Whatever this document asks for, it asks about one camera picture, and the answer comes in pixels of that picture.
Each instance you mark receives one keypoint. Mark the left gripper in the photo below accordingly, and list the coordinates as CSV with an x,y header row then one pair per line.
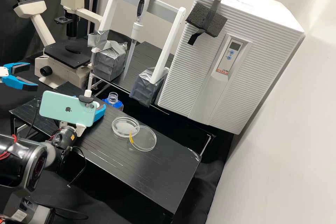
x,y
3,73

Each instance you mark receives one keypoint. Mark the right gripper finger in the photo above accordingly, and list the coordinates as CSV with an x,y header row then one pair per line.
x,y
101,113

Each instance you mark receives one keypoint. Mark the bottle cap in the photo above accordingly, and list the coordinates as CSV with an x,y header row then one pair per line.
x,y
97,104

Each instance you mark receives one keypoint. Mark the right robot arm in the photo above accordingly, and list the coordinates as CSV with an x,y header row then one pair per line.
x,y
26,155

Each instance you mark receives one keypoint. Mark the blue bottle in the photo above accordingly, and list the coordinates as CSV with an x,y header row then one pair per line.
x,y
113,100

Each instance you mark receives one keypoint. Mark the petri dish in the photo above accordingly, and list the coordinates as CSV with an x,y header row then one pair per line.
x,y
123,127

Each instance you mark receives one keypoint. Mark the cream microscope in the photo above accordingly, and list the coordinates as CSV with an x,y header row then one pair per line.
x,y
60,58

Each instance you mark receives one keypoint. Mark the grey taped block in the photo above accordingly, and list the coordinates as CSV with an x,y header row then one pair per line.
x,y
109,61
144,88

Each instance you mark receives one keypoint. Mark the petri dish lid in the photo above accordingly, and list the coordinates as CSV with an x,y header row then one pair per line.
x,y
145,140

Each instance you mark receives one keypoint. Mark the black platform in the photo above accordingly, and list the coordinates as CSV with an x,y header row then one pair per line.
x,y
147,56
136,171

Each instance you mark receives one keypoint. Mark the pipette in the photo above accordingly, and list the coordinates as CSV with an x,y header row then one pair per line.
x,y
136,29

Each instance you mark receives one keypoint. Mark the incubator door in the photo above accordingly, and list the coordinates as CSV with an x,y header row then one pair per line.
x,y
199,66

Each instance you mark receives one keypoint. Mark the white pipette stand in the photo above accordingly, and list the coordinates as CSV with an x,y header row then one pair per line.
x,y
162,7

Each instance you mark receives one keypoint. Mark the white incubator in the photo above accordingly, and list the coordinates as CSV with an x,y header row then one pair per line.
x,y
252,1

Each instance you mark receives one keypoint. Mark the right wrist camera phone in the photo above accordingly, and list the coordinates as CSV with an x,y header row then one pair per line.
x,y
65,108

